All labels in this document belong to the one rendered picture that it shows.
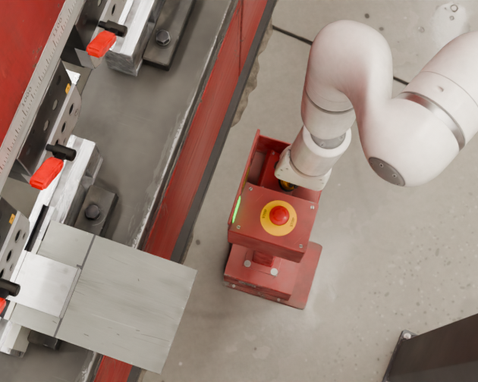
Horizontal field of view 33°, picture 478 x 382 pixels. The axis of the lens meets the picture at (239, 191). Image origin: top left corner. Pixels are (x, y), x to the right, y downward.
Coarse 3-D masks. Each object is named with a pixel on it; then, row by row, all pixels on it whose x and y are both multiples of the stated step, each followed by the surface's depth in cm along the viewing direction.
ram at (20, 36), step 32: (0, 0) 84; (32, 0) 92; (64, 0) 102; (0, 32) 87; (32, 32) 95; (64, 32) 106; (0, 64) 89; (32, 64) 99; (0, 96) 92; (0, 128) 95; (0, 192) 102
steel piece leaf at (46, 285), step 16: (32, 256) 135; (32, 272) 134; (48, 272) 134; (64, 272) 134; (32, 288) 133; (48, 288) 133; (64, 288) 133; (32, 304) 133; (48, 304) 133; (64, 304) 131
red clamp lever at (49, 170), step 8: (48, 144) 113; (56, 144) 113; (56, 152) 112; (64, 152) 112; (72, 152) 112; (48, 160) 109; (56, 160) 110; (72, 160) 113; (40, 168) 108; (48, 168) 108; (56, 168) 109; (32, 176) 106; (40, 176) 106; (48, 176) 107; (56, 176) 109; (32, 184) 106; (40, 184) 106; (48, 184) 107
